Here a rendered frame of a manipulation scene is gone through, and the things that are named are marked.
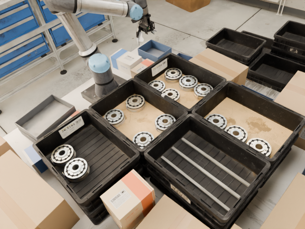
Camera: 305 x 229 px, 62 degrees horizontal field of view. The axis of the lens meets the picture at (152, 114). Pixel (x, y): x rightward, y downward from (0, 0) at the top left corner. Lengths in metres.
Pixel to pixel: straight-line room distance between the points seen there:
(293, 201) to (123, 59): 1.28
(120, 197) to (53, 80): 2.39
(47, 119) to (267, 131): 1.17
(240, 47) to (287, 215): 1.66
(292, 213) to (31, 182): 0.99
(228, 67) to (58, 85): 2.07
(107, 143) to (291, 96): 0.90
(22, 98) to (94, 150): 2.00
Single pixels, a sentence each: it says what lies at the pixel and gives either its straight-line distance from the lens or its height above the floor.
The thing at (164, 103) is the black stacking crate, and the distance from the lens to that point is 1.27.
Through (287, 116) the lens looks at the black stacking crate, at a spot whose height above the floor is 0.90.
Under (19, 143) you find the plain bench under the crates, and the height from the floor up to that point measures 0.70.
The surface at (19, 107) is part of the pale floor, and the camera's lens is 3.05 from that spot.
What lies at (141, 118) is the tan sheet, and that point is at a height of 0.83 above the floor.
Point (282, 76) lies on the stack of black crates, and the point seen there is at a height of 0.38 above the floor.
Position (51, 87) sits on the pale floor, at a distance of 3.10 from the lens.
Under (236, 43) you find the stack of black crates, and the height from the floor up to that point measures 0.49.
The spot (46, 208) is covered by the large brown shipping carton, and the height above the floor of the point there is 0.90.
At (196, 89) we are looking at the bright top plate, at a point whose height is 0.86.
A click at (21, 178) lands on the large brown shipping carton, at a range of 1.20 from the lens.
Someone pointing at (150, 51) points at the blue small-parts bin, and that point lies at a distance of 1.99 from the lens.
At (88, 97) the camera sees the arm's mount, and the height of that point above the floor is 0.75.
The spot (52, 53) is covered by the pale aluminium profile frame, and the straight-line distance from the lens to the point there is 3.09.
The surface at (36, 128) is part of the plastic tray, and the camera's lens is 1.57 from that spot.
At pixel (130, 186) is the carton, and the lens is 0.99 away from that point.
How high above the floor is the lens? 1.79
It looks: 47 degrees down
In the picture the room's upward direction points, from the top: 8 degrees counter-clockwise
